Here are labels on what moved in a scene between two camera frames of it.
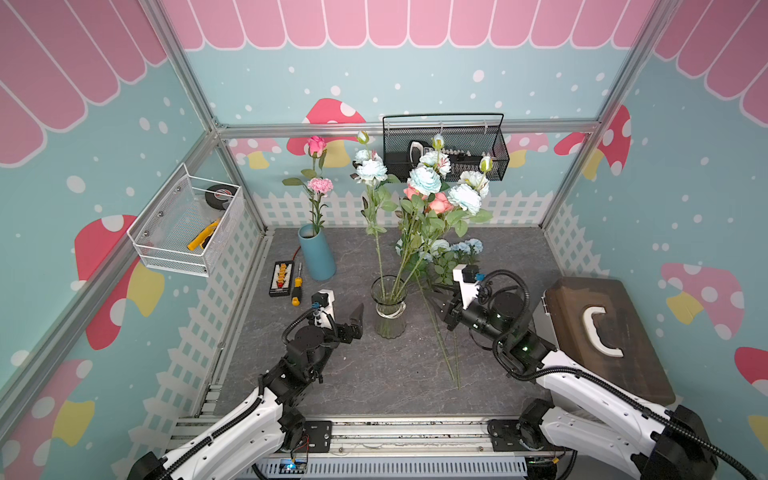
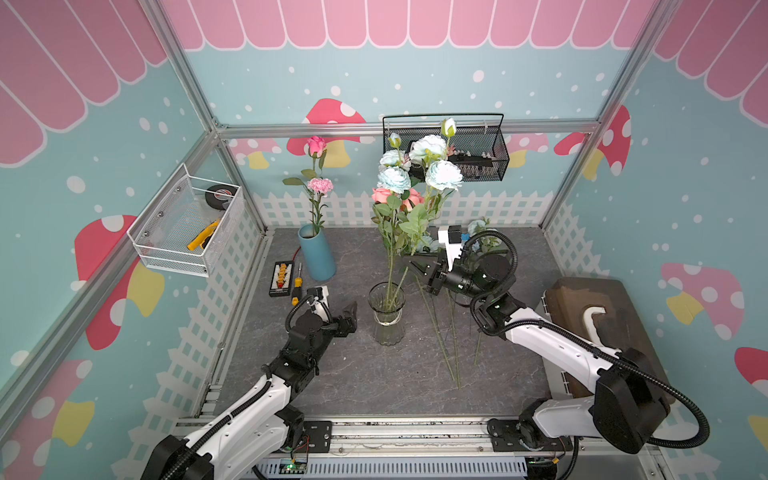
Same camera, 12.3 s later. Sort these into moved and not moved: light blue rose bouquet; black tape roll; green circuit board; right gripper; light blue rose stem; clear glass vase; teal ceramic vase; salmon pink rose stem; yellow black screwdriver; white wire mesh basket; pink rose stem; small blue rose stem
Moved: right gripper; light blue rose bouquet; salmon pink rose stem; small blue rose stem
Not moved: white wire mesh basket; yellow black screwdriver; light blue rose stem; green circuit board; clear glass vase; black tape roll; pink rose stem; teal ceramic vase
